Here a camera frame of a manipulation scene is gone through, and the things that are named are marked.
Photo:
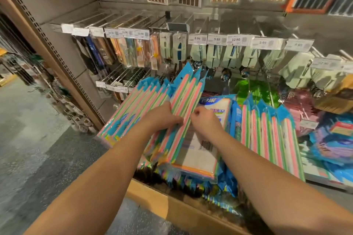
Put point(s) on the row of white price tags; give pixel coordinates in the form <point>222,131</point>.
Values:
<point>220,39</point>

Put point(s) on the brown cardboard box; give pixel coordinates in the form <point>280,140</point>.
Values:
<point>165,204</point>

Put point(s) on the person's left hand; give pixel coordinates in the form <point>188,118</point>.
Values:
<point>163,117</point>

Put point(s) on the teal multicolour cloth packets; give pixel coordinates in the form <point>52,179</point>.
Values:
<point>185,89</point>

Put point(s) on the person's right hand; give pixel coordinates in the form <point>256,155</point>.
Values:
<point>209,124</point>

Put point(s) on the row of hanging dark utensils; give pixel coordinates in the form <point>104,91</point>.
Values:
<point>22,67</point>

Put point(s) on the grey chopstick display rack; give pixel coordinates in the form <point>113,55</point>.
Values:
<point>71,12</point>

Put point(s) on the background shelf with yellow ledges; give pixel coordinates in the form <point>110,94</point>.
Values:
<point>5,78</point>

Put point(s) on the colourful sponge packets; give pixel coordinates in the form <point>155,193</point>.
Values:
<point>129,105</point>

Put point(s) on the person's right forearm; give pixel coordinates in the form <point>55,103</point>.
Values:
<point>281,188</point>

